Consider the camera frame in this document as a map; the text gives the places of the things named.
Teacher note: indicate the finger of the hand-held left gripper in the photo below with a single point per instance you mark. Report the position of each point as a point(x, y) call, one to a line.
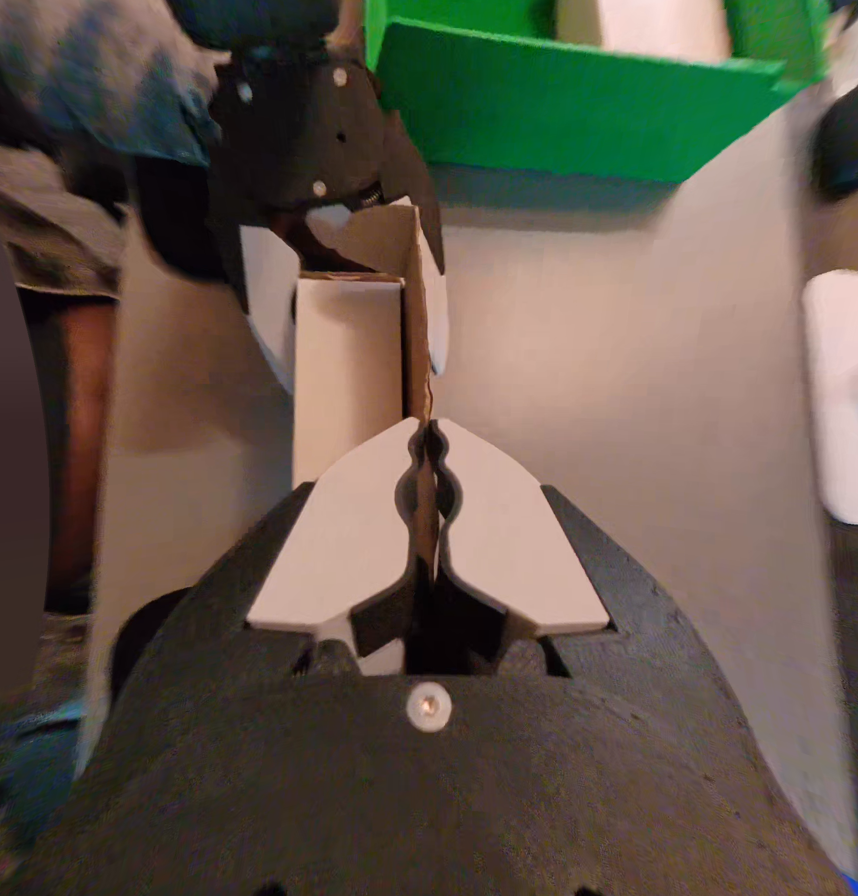
point(437, 322)
point(268, 301)

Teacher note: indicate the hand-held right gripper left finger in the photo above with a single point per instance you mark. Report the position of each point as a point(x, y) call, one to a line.
point(331, 553)

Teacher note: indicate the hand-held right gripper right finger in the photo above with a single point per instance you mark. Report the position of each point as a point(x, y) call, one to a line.
point(520, 553)

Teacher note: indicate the white cardboard box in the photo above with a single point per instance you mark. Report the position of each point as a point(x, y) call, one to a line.
point(348, 364)
point(646, 28)

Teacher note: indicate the green plastic bin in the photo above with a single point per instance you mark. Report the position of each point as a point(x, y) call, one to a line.
point(576, 112)

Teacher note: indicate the person's left forearm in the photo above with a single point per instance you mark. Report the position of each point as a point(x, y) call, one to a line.
point(100, 77)

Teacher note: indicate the grey desk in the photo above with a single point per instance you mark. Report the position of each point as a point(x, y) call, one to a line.
point(646, 420)

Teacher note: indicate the person's grey garment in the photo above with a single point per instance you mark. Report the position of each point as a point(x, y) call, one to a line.
point(51, 224)

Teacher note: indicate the person's leg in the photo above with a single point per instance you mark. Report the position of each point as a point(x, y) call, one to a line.
point(86, 448)

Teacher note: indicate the white document stand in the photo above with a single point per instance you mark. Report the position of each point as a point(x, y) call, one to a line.
point(845, 399)

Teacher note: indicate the dark grey small device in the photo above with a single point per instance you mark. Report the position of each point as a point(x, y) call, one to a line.
point(848, 147)

